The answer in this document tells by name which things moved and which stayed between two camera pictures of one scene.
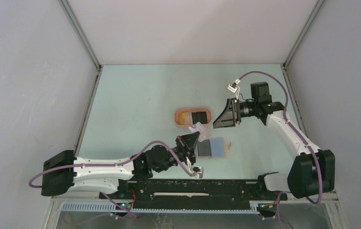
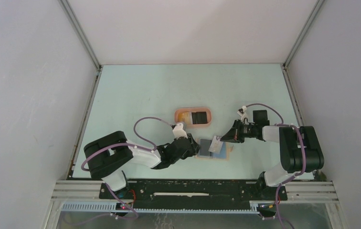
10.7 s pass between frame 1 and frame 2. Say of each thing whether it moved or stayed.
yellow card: stayed
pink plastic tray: stayed
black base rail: stayed
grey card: stayed
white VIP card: moved
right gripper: moved
